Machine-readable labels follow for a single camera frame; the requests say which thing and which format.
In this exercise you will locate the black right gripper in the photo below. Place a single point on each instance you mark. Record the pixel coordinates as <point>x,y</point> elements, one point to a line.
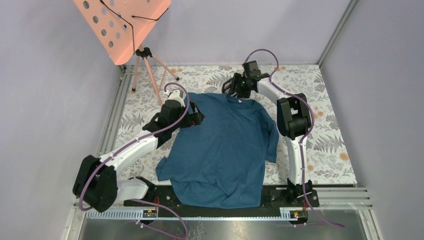
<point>242,94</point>

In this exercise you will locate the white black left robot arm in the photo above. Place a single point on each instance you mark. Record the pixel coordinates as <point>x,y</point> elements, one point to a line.
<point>96,183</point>

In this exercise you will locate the floral patterned table mat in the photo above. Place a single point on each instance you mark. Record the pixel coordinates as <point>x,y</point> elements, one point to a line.
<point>327,162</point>

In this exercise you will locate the pink music stand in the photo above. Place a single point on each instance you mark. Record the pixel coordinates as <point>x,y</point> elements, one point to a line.
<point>122,26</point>

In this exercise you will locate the white slotted cable duct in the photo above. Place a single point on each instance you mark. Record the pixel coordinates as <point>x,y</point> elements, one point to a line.
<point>197,214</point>

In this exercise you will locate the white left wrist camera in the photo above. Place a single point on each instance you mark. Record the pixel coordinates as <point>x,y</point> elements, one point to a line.
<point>175,95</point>

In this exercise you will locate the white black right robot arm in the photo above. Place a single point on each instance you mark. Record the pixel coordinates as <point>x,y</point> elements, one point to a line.
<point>293,121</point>

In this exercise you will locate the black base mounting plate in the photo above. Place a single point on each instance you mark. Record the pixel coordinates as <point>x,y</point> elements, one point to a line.
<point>272,196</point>

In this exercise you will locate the blue shirt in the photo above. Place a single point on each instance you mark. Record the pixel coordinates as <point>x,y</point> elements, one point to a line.
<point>221,162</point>

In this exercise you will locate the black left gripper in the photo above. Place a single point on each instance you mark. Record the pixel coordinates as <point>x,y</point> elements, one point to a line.
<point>194,119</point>

